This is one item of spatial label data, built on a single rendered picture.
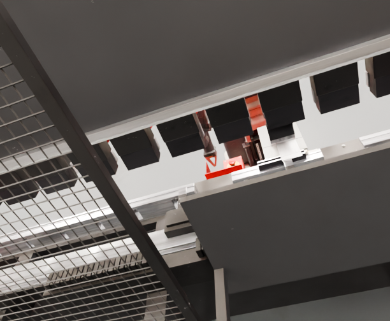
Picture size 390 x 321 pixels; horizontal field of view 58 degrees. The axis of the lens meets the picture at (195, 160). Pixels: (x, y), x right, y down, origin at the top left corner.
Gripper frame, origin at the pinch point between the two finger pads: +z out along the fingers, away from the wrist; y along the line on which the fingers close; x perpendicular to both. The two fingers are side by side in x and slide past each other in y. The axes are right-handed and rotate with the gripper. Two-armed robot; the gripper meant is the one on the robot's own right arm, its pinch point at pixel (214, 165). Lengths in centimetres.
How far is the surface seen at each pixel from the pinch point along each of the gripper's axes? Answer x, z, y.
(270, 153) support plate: 30.5, -11.3, 34.9
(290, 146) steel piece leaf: 40, -12, 34
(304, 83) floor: 91, 25, -230
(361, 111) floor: 120, 47, -145
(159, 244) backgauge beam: -19, -2, 68
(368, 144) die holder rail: 68, -6, 41
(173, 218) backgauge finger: -12, -8, 63
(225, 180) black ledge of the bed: 6.9, -0.8, 26.1
